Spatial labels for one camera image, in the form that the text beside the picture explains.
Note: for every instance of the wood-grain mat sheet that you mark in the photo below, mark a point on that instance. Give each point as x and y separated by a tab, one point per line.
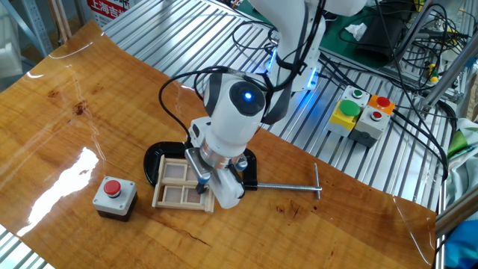
261	231

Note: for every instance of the miniature wooden sliding window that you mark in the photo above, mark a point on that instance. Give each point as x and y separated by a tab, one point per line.
175	204

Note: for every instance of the aluminium profile beam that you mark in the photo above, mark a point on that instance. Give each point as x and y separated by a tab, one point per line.
455	214
448	74

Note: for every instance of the orange box with red button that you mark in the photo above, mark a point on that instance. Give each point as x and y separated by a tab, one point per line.
382	102

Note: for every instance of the grey box with red button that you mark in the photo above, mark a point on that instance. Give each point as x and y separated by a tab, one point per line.
123	198

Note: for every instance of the blue cloth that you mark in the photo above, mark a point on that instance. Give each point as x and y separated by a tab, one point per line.
463	246

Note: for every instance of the black C-clamp with steel screw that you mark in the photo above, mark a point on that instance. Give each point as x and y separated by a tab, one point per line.
252	168

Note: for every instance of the grey metal shelf frame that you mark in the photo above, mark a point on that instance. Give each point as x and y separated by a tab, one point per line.
37	26

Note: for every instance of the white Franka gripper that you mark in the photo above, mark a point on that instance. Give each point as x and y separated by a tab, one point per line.
229	188

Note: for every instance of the grey box small red button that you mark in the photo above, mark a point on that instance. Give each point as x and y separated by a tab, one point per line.
373	127

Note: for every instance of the green and white bag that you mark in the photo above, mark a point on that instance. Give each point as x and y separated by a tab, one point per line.
463	164

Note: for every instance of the black bag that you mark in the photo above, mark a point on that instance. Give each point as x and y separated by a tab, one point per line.
377	41

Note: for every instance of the grey box small green button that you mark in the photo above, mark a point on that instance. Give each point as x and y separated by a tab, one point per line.
357	93

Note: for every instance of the green mat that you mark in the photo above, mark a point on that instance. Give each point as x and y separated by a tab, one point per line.
332	41

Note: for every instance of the crumpled white paper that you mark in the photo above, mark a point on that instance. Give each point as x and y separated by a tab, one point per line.
356	30

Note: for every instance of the white carton with red print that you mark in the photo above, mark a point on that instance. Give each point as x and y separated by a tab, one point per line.
108	11

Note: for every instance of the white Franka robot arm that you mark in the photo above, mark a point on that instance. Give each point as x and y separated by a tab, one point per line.
233	127

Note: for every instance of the silver gripper mount bracket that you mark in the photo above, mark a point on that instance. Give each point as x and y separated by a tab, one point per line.
196	162

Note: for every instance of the wooden slats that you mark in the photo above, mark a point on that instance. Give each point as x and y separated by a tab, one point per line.
59	18

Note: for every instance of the yellow box with green button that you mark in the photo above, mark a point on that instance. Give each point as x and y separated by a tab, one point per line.
343	117

